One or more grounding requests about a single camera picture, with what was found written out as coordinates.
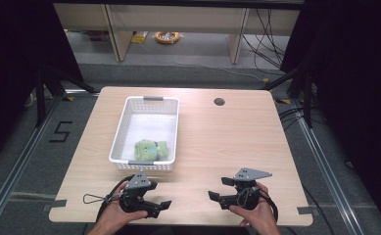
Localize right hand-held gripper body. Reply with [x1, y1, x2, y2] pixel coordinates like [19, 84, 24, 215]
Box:
[232, 166, 273, 212]

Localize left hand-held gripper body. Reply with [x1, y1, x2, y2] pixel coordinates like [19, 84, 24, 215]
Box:
[119, 170, 159, 213]

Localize plain green fuzzy sock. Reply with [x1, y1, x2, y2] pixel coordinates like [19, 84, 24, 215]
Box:
[156, 140, 170, 162]

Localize green fuzzy sock with face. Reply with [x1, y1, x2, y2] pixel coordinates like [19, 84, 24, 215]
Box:
[133, 138, 161, 162]

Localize white plastic basket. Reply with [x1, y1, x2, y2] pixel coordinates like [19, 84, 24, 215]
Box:
[108, 95, 180, 172]

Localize person's right hand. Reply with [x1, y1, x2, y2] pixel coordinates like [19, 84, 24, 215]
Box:
[228, 182, 282, 235]

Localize person's left hand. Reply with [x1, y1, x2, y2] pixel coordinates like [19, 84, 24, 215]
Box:
[86, 181, 149, 235]

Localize black metal stand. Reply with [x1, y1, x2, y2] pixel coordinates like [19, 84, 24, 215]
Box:
[259, 66, 313, 129]
[33, 64, 98, 129]

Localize yellow packet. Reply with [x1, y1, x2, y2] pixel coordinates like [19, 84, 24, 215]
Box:
[130, 30, 150, 45]

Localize dark curtain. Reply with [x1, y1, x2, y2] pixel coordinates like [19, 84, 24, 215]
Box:
[0, 0, 85, 168]
[280, 0, 381, 227]

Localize beige wooden desk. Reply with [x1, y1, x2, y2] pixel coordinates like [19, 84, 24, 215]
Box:
[53, 2, 303, 66]

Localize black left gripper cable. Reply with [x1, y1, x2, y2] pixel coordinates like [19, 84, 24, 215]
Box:
[94, 174, 136, 227]

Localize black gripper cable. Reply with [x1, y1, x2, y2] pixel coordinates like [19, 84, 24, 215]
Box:
[260, 188, 280, 223]
[94, 174, 136, 227]

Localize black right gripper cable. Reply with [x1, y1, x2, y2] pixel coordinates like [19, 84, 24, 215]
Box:
[260, 188, 280, 223]

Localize thin wire loop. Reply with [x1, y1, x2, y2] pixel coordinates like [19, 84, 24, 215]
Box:
[82, 193, 115, 206]

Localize long black floor cable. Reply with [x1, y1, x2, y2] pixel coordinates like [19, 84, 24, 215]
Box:
[301, 183, 337, 235]

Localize aluminium floor rail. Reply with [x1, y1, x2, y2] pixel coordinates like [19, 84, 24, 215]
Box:
[290, 98, 366, 235]
[0, 93, 65, 227]

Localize black floor cables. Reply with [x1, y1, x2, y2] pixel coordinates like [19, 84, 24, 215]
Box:
[276, 105, 327, 127]

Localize white floor cable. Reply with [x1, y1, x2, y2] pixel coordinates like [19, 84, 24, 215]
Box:
[138, 43, 268, 82]

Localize bundle of black cables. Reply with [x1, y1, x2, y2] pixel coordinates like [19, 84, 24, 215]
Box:
[241, 7, 288, 71]

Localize yellow cable coil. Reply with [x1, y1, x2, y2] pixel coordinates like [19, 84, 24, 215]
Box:
[154, 30, 182, 46]

